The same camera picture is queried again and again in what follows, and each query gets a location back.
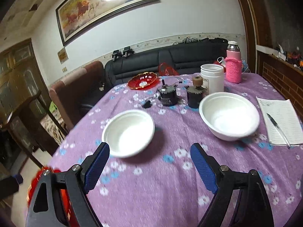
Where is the purple floral tablecloth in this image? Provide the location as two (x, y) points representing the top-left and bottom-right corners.
(49, 73), (302, 226)

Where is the small black clip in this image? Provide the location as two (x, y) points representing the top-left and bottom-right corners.
(141, 100), (152, 109)

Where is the wooden cabinet with glass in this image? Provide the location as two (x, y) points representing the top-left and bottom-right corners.
(1, 39), (51, 121)

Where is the small white foam bowl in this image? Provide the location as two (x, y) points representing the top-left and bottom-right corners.
(102, 109), (155, 158)

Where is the large white foam bowl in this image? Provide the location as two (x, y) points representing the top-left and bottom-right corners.
(199, 92), (260, 141)

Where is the lined paper notepad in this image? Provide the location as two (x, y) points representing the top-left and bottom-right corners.
(256, 97), (302, 147)

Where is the brick-pattern counter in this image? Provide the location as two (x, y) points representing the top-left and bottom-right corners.
(256, 45), (303, 119)

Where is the white plastic jar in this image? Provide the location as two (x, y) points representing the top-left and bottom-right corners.
(200, 64), (224, 95)

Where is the red glass plate with sticker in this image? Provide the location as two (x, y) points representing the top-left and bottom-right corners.
(27, 166), (79, 226)

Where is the red plastic bag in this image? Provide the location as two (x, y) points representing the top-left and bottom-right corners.
(158, 63), (179, 76)

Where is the brown pink armchair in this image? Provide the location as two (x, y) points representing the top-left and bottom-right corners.
(49, 61), (104, 131)

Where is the clear bag of toys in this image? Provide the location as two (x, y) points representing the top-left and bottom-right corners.
(241, 60), (251, 73)

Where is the framed horse painting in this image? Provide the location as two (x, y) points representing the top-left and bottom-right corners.
(55, 0), (159, 46)

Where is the yellow wall notice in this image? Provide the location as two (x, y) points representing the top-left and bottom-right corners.
(58, 47), (68, 64)

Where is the pink knit-sleeved bottle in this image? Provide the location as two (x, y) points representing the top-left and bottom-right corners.
(224, 41), (242, 84)

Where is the dark wooden chair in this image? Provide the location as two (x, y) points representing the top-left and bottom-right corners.
(1, 90), (68, 168)

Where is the far red glass plate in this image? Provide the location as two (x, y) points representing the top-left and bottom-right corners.
(127, 72), (160, 90)

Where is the black leather sofa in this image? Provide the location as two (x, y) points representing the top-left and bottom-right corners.
(79, 37), (229, 116)

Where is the black ballpoint pen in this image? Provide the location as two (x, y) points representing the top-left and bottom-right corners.
(267, 113), (291, 149)

